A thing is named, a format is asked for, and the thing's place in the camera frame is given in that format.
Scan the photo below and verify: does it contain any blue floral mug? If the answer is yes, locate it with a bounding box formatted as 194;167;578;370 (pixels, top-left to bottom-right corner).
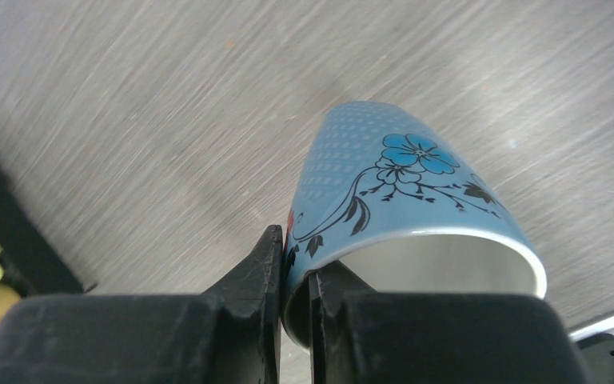
282;101;548;348

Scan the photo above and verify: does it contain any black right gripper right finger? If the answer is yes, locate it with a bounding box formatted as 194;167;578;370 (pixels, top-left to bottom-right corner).
307;262;375;384

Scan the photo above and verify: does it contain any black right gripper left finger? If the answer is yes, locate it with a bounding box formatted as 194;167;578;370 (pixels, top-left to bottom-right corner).
205;225;283;383

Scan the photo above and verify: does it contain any black wire dish rack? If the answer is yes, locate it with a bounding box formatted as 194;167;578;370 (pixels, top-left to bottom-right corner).
0;168;97;297

